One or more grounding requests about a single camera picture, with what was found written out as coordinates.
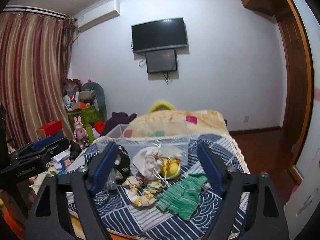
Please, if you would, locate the black wall television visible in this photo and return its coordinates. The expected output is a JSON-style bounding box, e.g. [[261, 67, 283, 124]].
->
[[131, 18, 188, 53]]

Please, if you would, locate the green bottle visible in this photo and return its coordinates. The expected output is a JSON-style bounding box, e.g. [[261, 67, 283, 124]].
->
[[86, 125, 95, 144]]

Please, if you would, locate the red striped curtain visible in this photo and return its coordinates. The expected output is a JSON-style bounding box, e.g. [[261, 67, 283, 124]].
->
[[1, 12, 75, 147]]

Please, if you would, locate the pink bunny doll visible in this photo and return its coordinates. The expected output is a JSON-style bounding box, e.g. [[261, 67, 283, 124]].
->
[[74, 116, 88, 141]]

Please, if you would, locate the green knitted cloth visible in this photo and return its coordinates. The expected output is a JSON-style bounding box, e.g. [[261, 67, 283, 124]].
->
[[155, 173, 208, 221]]

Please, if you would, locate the white drawstring pouch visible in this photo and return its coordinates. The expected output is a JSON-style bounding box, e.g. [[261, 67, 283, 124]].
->
[[132, 146, 163, 181]]

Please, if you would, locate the white air conditioner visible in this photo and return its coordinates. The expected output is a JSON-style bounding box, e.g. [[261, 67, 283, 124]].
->
[[75, 0, 120, 32]]

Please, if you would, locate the clear plastic storage box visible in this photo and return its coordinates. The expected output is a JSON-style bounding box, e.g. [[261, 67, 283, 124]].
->
[[95, 124, 190, 166]]

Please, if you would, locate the yellow felt ball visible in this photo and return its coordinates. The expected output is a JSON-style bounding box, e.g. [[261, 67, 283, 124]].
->
[[160, 159, 181, 180]]

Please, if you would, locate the grey plush toy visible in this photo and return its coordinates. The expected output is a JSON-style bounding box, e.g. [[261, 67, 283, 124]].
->
[[79, 82, 106, 112]]

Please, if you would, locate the beige fleece blanket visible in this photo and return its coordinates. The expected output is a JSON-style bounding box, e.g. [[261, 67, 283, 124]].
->
[[124, 110, 229, 138]]

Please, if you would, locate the yellow floral scrunchie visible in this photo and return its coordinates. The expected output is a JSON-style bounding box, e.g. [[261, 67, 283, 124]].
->
[[121, 176, 163, 207]]

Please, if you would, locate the yellow chair back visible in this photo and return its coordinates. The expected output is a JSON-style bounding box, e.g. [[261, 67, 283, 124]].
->
[[149, 100, 175, 113]]

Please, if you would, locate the green storage box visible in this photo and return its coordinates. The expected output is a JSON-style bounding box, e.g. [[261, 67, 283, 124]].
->
[[67, 106, 104, 128]]

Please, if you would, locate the small black wall monitor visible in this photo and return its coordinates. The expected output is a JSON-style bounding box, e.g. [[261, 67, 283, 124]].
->
[[145, 49, 177, 74]]

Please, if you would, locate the black and white headband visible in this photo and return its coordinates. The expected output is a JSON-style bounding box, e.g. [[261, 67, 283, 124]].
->
[[113, 145, 131, 185]]

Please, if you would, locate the blue patterned tablecloth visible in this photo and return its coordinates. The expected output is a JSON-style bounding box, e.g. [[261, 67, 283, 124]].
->
[[65, 132, 251, 240]]

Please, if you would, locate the dark purple garment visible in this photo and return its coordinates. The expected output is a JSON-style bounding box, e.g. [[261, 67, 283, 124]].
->
[[100, 112, 137, 136]]

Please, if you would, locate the red box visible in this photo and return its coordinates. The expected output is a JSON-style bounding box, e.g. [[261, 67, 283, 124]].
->
[[36, 120, 62, 139]]

